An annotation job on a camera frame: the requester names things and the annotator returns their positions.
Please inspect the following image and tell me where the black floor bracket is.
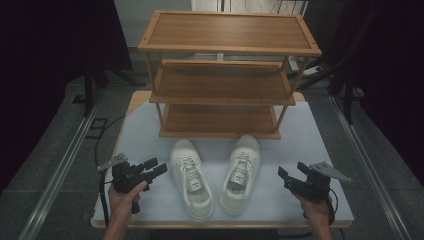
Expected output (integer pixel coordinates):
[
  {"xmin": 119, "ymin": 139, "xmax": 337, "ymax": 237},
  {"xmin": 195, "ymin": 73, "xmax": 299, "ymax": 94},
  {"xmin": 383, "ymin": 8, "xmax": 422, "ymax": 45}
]
[{"xmin": 85, "ymin": 117, "xmax": 109, "ymax": 140}]

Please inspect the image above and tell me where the white sneaker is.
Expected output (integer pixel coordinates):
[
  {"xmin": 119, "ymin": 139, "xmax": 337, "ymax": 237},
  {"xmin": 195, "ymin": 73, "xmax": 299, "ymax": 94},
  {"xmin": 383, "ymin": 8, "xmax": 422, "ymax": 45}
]
[
  {"xmin": 169, "ymin": 138, "xmax": 215, "ymax": 222},
  {"xmin": 219, "ymin": 134, "xmax": 262, "ymax": 216}
]

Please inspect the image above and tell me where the white power strip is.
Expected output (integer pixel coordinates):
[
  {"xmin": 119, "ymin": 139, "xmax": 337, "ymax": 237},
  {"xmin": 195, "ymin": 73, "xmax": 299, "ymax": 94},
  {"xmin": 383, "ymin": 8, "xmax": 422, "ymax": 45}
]
[{"xmin": 287, "ymin": 55, "xmax": 323, "ymax": 77}]

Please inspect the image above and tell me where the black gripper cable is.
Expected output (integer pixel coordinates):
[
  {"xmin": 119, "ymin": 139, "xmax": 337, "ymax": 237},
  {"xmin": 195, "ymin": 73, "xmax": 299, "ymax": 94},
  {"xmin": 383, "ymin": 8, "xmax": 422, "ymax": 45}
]
[
  {"xmin": 98, "ymin": 169, "xmax": 114, "ymax": 228},
  {"xmin": 326, "ymin": 187, "xmax": 339, "ymax": 226}
]

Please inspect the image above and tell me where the wooden three-tier shoe rack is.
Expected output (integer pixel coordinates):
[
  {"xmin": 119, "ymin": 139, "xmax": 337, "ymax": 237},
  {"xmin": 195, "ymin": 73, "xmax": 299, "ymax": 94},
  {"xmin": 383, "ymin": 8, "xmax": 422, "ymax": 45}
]
[{"xmin": 137, "ymin": 9, "xmax": 323, "ymax": 140}]

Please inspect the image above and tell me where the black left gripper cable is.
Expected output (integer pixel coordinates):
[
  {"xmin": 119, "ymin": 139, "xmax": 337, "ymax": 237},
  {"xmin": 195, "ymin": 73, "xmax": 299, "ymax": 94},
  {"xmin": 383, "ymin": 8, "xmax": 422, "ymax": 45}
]
[{"xmin": 98, "ymin": 169, "xmax": 114, "ymax": 228}]

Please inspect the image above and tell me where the thin black floor cable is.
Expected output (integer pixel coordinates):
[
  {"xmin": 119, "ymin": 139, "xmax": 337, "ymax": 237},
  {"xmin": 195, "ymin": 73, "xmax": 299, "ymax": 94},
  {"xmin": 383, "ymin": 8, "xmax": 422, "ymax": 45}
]
[{"xmin": 94, "ymin": 114, "xmax": 126, "ymax": 168}]

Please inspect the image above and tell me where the dark curtain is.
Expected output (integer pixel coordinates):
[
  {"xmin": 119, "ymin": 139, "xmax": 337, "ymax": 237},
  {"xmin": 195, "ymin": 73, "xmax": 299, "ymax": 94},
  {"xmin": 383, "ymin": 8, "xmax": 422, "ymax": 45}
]
[
  {"xmin": 303, "ymin": 0, "xmax": 424, "ymax": 186},
  {"xmin": 0, "ymin": 0, "xmax": 134, "ymax": 193}
]

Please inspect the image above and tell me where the metal floor rail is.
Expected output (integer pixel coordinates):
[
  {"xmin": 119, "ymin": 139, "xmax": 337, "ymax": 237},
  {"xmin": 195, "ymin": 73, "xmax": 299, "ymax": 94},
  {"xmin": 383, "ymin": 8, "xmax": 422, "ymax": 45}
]
[
  {"xmin": 327, "ymin": 94, "xmax": 414, "ymax": 240},
  {"xmin": 17, "ymin": 92, "xmax": 105, "ymax": 240}
]

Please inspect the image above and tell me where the black metal stand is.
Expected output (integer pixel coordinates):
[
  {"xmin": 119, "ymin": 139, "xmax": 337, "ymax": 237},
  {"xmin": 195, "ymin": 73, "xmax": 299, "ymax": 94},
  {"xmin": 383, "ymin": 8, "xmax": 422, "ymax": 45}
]
[
  {"xmin": 295, "ymin": 46, "xmax": 369, "ymax": 125},
  {"xmin": 72, "ymin": 61, "xmax": 148, "ymax": 118}
]

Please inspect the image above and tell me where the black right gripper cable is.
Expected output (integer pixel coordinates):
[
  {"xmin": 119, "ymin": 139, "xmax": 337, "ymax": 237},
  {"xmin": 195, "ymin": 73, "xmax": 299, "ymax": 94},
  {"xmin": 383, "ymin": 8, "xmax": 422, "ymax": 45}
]
[{"xmin": 326, "ymin": 187, "xmax": 339, "ymax": 226}]

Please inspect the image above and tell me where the person's left hand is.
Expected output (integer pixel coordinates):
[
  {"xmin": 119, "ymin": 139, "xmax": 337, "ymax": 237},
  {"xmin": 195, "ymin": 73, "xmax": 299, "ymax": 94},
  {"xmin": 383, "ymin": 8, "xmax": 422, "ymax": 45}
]
[{"xmin": 107, "ymin": 180, "xmax": 148, "ymax": 225}]

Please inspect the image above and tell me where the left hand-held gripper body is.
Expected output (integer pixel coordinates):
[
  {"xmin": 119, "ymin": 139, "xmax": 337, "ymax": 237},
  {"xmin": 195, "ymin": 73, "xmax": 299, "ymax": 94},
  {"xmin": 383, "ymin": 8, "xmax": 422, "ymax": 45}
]
[{"xmin": 97, "ymin": 152, "xmax": 152, "ymax": 215}]

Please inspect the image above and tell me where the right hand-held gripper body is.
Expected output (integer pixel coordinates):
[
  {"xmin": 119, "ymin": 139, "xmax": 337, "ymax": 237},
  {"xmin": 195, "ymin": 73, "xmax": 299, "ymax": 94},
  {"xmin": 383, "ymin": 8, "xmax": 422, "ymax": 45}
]
[{"xmin": 289, "ymin": 161, "xmax": 352, "ymax": 203}]

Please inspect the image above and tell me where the person's right hand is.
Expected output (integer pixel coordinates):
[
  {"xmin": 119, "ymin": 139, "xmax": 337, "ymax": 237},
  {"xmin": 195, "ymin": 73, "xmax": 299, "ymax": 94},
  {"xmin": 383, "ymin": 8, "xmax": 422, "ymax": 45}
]
[{"xmin": 292, "ymin": 193, "xmax": 335, "ymax": 224}]

